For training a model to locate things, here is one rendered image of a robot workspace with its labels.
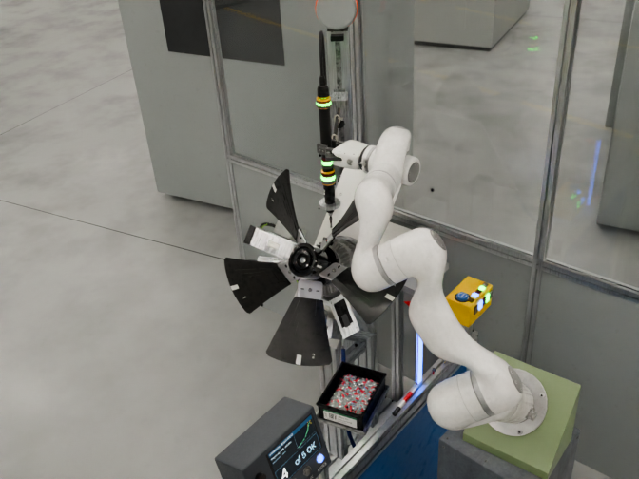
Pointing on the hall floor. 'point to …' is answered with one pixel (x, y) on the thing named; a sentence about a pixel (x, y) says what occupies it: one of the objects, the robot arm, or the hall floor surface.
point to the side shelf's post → (397, 346)
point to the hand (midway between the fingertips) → (326, 146)
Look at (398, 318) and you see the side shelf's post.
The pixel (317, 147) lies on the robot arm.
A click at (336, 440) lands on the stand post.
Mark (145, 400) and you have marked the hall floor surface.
